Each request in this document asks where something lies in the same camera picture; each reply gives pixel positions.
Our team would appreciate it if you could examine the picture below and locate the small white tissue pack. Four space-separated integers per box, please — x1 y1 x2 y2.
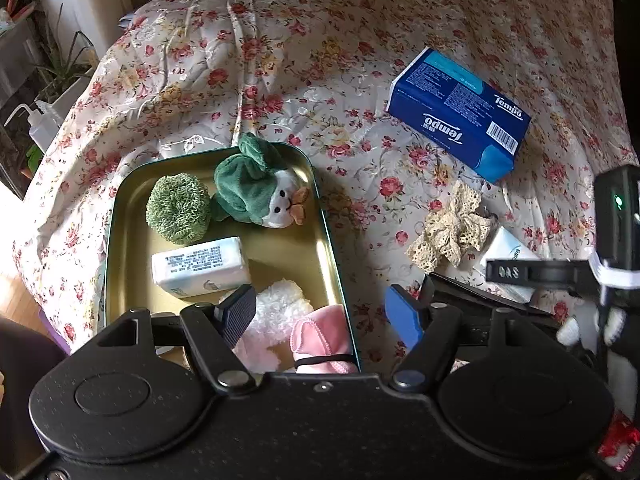
151 236 252 298

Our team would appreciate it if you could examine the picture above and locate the large blue tissue pack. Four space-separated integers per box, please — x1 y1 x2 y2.
385 46 533 185

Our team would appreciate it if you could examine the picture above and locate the dark cloth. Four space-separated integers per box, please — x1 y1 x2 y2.
0 316 72 413

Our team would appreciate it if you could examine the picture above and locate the green tin box gold interior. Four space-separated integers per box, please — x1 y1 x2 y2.
103 142 362 375

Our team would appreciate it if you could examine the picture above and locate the floral bedspread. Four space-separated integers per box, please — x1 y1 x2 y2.
11 0 633 361

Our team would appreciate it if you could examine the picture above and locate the white fluffy plush cloth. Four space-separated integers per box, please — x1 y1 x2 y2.
220 280 315 374

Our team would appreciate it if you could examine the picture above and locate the red patterned packet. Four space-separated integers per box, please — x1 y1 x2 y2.
597 409 640 475

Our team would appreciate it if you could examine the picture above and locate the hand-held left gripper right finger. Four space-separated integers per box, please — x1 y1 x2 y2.
384 284 561 392

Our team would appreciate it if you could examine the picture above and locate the white and light blue tissue pack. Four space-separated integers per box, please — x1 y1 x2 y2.
472 226 542 303

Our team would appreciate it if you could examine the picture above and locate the pink cloth with black band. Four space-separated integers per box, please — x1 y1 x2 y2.
290 302 360 376

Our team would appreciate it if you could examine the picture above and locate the white squeeze bottle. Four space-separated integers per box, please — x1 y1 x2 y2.
4 101 65 155

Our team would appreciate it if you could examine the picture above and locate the green knitted ball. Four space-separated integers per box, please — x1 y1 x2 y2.
145 172 213 247

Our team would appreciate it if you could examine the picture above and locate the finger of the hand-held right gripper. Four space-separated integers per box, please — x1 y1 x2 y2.
485 257 594 292

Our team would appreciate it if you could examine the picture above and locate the green potted plant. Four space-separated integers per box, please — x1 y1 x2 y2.
27 4 98 92

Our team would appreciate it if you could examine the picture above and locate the beige lace scrunchie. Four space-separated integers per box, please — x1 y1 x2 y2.
404 181 493 268

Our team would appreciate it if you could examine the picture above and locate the glass side table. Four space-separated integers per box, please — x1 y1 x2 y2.
0 20 47 197

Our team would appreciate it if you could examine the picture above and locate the white planter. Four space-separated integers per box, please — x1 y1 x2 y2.
36 66 95 117

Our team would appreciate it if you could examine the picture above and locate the green plush toy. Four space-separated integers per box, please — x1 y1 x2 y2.
212 132 311 230

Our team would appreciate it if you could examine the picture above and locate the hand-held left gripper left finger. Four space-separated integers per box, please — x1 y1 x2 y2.
95 284 259 394

